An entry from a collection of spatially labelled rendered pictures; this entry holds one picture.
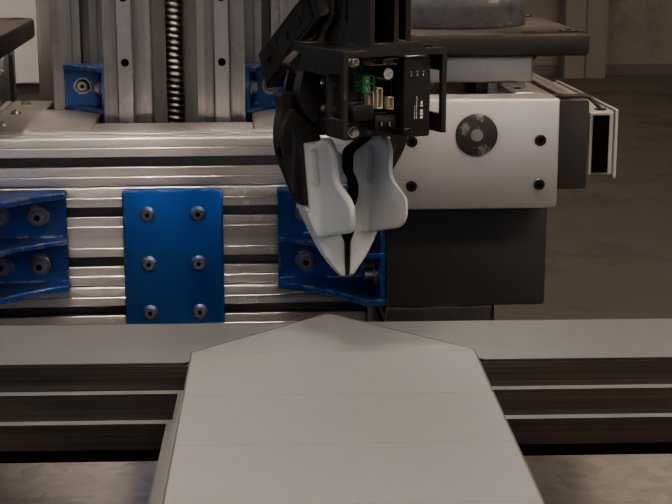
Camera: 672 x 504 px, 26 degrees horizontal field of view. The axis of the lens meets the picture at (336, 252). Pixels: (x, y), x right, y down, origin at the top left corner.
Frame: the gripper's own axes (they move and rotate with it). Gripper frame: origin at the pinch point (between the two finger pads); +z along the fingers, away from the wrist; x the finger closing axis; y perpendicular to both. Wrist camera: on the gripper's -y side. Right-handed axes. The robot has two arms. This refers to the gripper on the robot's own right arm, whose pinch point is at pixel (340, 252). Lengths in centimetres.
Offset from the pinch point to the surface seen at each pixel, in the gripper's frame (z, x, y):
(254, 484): 5.4, -15.8, 21.4
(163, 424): 8.9, -13.3, 2.2
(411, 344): 5.4, 2.7, 4.7
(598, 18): 51, 604, -761
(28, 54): 67, 215, -849
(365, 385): 5.4, -3.8, 10.5
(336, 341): 5.4, -1.2, 1.9
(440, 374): 5.4, 1.2, 10.7
